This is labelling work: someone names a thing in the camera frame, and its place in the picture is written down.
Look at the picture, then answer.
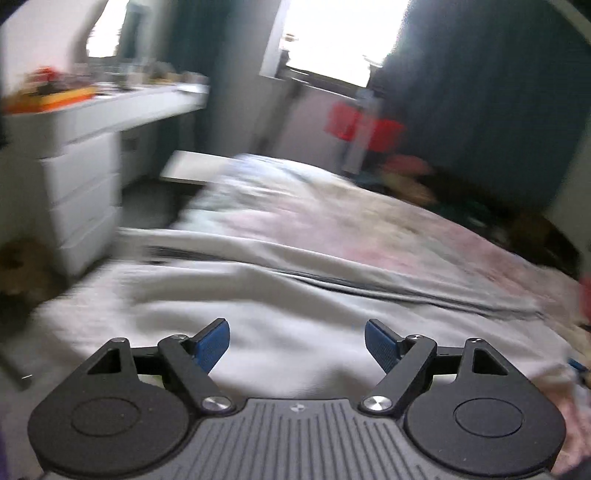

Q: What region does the white zip-up jacket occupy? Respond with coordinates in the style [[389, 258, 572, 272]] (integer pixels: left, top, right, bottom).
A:
[[34, 229, 574, 397]]

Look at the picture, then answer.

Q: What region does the pile of dark clothes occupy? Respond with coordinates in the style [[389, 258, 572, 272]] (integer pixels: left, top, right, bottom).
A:
[[421, 173, 582, 279]]

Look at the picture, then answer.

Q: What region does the pastel tie-dye bed quilt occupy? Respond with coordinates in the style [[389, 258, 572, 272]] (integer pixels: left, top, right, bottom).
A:
[[172, 154, 591, 476]]

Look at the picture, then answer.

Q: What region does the pink garment in pile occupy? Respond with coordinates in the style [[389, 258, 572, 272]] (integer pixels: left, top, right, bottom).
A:
[[383, 154, 434, 177]]

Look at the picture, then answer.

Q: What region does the white drawer unit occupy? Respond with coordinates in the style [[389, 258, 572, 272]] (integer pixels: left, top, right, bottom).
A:
[[35, 133, 121, 278]]

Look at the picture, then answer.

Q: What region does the red cloth on stand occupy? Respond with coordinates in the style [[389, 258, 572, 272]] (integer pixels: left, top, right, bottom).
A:
[[324, 101, 406, 153]]

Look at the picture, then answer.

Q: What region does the white vanity desk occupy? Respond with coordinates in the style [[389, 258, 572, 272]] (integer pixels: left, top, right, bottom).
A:
[[6, 83, 209, 158]]

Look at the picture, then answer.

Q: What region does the teal curtain right panel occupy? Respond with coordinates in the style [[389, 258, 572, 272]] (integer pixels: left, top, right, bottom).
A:
[[377, 1, 590, 210]]

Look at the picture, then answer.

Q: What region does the teal curtain panel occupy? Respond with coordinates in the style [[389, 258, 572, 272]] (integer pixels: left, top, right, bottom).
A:
[[166, 0, 235, 76], [377, 1, 590, 210]]

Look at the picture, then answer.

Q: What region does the orange box on desk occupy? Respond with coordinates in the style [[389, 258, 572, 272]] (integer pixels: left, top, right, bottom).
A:
[[2, 86, 97, 114]]

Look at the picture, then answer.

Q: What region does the dark framed window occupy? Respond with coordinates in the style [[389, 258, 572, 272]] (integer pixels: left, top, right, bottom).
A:
[[260, 1, 411, 87]]

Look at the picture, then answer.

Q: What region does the vanity mirror with light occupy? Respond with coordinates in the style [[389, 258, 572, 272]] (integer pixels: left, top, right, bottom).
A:
[[86, 1, 149, 61]]

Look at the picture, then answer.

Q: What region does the teal curtain left panel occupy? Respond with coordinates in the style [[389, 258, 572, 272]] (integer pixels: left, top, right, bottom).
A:
[[166, 0, 235, 76]]

